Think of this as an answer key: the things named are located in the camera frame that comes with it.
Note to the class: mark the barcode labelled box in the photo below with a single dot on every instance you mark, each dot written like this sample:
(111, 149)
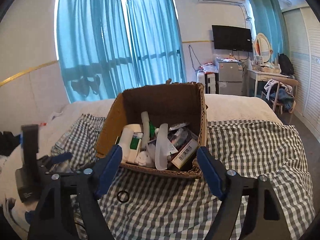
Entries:
(180, 160)

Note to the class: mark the wooden chair with clothes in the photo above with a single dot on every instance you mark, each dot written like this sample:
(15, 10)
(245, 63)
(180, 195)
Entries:
(279, 93)

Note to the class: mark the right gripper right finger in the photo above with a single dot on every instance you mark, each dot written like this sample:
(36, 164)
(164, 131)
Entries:
(264, 217)

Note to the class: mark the green white carton box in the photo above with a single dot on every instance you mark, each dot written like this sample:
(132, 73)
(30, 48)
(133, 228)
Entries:
(135, 147)

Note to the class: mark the checkered plaid cloth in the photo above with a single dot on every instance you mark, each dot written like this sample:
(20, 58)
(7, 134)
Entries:
(142, 206)

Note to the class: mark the black backpack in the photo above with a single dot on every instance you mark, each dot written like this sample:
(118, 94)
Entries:
(285, 65)

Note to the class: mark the white shoehorn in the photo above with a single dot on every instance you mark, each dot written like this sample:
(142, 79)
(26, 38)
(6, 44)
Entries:
(146, 129)
(164, 148)

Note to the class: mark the silver mini fridge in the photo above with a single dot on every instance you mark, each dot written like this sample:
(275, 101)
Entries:
(230, 77)

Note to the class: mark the white louvered wardrobe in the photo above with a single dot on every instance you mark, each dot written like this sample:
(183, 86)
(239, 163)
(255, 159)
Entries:
(303, 34)

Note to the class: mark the oval vanity mirror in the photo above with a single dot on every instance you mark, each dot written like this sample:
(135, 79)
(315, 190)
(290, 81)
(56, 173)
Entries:
(262, 48)

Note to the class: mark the white plastic bottle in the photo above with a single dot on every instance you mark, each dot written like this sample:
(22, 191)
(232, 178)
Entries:
(125, 142)

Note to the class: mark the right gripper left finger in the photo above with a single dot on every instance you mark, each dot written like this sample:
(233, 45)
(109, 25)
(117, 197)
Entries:
(54, 217)

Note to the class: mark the teal curtain by wardrobe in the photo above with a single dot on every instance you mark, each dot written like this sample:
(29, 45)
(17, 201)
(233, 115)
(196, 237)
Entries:
(269, 20)

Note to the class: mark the brown cardboard box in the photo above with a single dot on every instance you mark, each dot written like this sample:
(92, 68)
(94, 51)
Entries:
(172, 104)

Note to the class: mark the white dressing table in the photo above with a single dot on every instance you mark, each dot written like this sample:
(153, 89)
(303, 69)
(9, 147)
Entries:
(255, 76)

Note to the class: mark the black wall television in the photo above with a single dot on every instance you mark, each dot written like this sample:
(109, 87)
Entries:
(232, 38)

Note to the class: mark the teal window curtain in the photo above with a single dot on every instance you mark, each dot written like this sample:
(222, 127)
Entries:
(108, 46)

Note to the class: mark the white plush toy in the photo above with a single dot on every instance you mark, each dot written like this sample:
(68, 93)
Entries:
(146, 157)

